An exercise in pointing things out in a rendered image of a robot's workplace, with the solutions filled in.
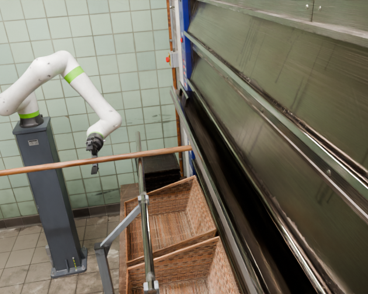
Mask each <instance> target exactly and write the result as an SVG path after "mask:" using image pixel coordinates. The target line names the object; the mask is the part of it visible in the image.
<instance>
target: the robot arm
mask: <svg viewBox="0 0 368 294"><path fill-rule="evenodd" d="M59 74H60V75H61V76H62V77H63V78H64V79H65V80H66V81H67V82H68V83H69V84H70V86H71V87H72V88H73V89H74V90H75V91H76V92H77V93H78V94H79V95H80V96H81V97H82V98H83V99H84V100H85V101H86V102H87V103H88V104H89V105H90V106H91V108H92V109H93V110H94V112H95V113H96V114H97V115H98V116H99V118H100V120H99V121H98V122H97V123H95V124H94V125H92V126H91V127H89V128H88V130H87V133H86V135H87V140H86V143H85V144H86V151H90V152H91V158H98V152H99V151H100V149H101V148H102V146H103V144H104V142H106V140H104V139H105V138H106V137H107V136H108V135H110V134H111V133H112V132H113V131H115V130H116V129H118V128H119V127H120V126H121V124H122V117H121V115H120V114H119V113H118V112H117V111H116V110H115V109H114V108H113V107H112V106H111V105H110V104H109V103H108V102H107V101H106V100H105V99H104V97H103V96H102V95H101V94H100V93H99V91H98V90H97V88H96V87H95V86H94V84H93V83H92V81H91V80H90V78H89V77H88V75H87V74H86V72H84V70H83V69H82V68H81V66H80V65H79V63H77V61H76V60H75V58H74V57H73V56H72V55H71V54H70V53H69V52H67V51H57V52H55V53H54V54H51V55H49V56H45V57H39V58H36V59H35V60H34V61H33V62H32V64H31V65H30V66H29V68H28V69H27V70H26V72H25V73H24V74H23V75H22V76H21V77H20V78H19V79H18V80H17V81H16V82H15V83H14V84H13V85H12V86H11V87H9V88H8V89H6V90H5V91H4V92H2V93H1V94H0V116H10V115H12V114H14V113H16V112H18V115H19V117H20V123H19V126H20V127H21V128H33V127H36V126H39V125H41V124H42V123H44V120H43V119H42V118H43V115H42V114H40V113H39V106H38V103H37V99H36V94H35V92H34V91H35V90H36V89H37V88H39V87H40V86H41V85H43V84H44V83H46V82H48V81H49V80H51V79H53V77H55V76H57V75H59ZM92 155H93V156H92ZM92 166H93V167H92V170H91V175H92V174H97V172H98V169H99V168H98V163H95V164H92Z"/></svg>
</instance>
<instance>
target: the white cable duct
mask: <svg viewBox="0 0 368 294"><path fill-rule="evenodd" d="M174 1H175V17H176V33H177V42H178V58H179V74H180V81H181V83H182V85H183V70H182V53H181V43H180V27H179V9H178V0H174ZM183 131H184V140H185V146H186V145H188V140H187V135H186V132H185V130H184V128H183ZM185 156H186V172H187V178H188V177H190V174H189V157H188V151H186V152H185Z"/></svg>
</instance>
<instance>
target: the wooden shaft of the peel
mask: <svg viewBox="0 0 368 294"><path fill-rule="evenodd" d="M192 150H193V149H192V147H191V145H186V146H177V147H172V148H163V149H155V150H147V151H142V152H133V153H125V154H119V155H111V156H102V157H94V158H89V159H81V160H72V161H67V162H58V163H50V164H41V165H37V166H28V167H20V168H14V169H6V170H0V176H8V175H13V174H22V173H30V172H38V171H43V170H51V169H60V168H65V167H73V166H82V165H90V164H95V163H103V162H112V161H117V160H125V159H134V158H142V157H147V156H155V155H164V154H169V153H177V152H186V151H192Z"/></svg>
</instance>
